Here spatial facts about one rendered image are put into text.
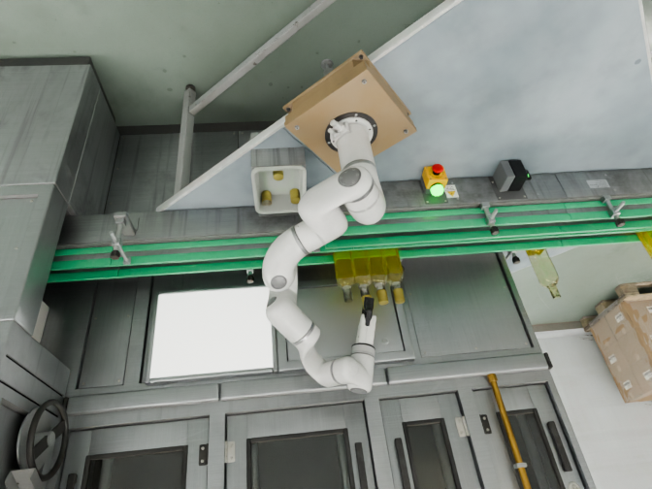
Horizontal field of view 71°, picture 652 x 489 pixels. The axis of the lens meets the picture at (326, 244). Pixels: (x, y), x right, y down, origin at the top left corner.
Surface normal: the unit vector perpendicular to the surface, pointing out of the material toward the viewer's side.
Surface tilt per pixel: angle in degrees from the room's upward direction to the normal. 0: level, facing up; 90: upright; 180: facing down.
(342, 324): 90
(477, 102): 0
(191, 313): 90
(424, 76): 0
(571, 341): 90
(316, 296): 90
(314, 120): 0
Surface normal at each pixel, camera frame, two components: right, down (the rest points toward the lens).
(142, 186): 0.04, -0.57
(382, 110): 0.11, 0.82
